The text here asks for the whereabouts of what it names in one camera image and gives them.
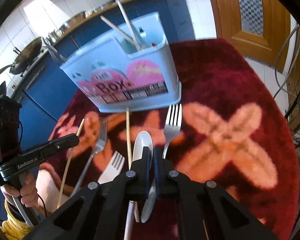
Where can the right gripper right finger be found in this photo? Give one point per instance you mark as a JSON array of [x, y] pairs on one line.
[[204, 210]]

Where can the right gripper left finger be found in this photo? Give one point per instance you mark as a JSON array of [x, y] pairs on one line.
[[98, 211]]

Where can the wooden chopstick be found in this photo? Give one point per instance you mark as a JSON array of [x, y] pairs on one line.
[[130, 38], [67, 165]]

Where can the steel fork long handle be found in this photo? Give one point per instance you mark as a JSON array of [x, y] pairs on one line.
[[99, 147]]

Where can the yellow sleeve forearm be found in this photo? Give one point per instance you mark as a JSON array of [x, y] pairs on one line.
[[12, 227]]

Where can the person's left hand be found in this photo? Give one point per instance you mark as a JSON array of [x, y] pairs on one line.
[[28, 193]]

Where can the white plastic fork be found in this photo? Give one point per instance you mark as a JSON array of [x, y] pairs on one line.
[[113, 169]]

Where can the blue base cabinets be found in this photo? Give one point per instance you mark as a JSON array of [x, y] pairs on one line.
[[51, 171]]

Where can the red floral table cloth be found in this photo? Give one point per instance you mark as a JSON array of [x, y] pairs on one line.
[[232, 132]]

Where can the black wok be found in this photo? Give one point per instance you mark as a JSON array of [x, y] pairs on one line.
[[25, 57]]

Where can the steel kettle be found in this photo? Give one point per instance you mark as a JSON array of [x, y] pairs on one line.
[[54, 37]]

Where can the light blue utensil box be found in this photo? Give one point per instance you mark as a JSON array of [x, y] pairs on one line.
[[114, 76]]

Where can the steel mixing bowl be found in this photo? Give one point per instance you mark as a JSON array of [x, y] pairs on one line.
[[73, 21]]

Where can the wooden chopstick in box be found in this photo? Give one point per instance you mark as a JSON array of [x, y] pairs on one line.
[[130, 38]]

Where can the white chopstick in box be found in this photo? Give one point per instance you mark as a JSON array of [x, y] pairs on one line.
[[129, 25]]

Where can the wooden glass-panel door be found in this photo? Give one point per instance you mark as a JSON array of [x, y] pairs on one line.
[[256, 28]]

